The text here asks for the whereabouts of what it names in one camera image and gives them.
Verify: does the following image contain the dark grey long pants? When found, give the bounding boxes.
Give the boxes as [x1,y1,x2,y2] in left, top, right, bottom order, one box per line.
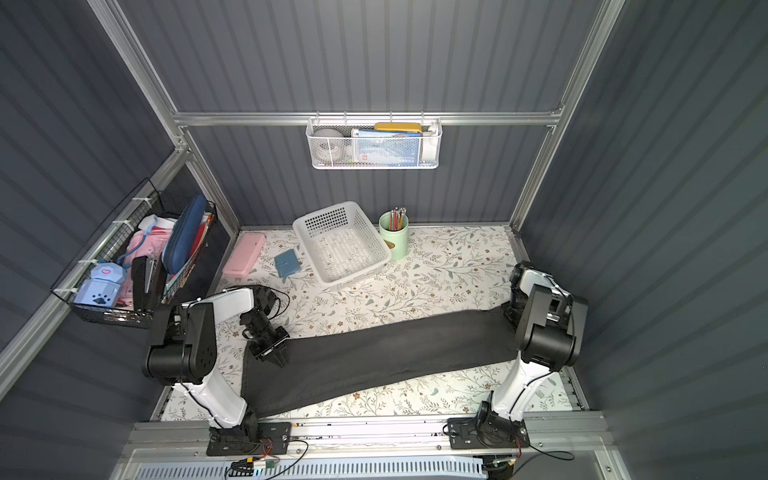
[241,307,517,417]

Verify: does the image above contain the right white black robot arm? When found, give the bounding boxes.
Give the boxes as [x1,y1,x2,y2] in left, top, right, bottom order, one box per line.
[490,262,589,423]

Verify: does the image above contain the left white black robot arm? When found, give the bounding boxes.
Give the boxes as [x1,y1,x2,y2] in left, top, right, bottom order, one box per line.
[142,285,290,442]

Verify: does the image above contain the white tape roll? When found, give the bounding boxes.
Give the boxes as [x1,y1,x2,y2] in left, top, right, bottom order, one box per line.
[309,128,346,164]

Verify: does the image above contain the blue snap wallet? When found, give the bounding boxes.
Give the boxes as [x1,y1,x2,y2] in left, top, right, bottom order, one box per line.
[274,249,301,279]

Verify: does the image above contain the pink pencil case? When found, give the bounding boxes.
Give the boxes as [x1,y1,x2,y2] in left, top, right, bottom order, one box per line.
[222,231,267,279]

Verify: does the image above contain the white plastic perforated basket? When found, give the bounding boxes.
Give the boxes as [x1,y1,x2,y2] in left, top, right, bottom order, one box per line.
[292,201,392,289]

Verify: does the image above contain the black stapler in side basket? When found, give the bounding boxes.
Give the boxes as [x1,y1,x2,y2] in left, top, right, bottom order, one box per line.
[131,256,157,311]

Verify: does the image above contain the navy blue zip pouch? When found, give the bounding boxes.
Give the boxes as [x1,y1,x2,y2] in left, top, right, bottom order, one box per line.
[161,194,207,275]

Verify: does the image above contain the green pencil cup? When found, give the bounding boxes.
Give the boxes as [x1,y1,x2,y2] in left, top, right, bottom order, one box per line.
[379,209,409,261]

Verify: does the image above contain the pink toy in side basket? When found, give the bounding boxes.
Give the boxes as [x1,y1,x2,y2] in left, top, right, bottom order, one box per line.
[117,227,167,306]

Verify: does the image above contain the colored pencils in cup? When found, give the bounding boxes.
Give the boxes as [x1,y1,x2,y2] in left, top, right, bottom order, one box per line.
[388,207,406,232]

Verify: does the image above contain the light blue paw toy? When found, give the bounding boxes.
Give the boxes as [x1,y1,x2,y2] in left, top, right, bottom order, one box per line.
[74,262,127,308]

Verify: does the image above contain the blue white box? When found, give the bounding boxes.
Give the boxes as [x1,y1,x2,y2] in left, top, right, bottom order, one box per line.
[351,129,422,167]

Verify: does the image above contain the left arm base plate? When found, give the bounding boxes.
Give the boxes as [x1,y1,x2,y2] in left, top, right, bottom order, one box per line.
[206,422,292,457]

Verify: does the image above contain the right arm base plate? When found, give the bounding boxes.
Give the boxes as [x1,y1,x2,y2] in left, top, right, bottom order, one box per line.
[443,417,530,450]

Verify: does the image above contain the black wire side basket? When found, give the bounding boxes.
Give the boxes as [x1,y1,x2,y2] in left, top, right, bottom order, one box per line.
[51,183,218,328]

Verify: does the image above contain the white wire wall basket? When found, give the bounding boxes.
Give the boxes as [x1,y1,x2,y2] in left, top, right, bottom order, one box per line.
[305,117,443,170]

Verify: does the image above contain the yellow item in wall basket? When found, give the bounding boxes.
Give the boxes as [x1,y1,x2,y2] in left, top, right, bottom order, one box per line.
[374,122,423,135]

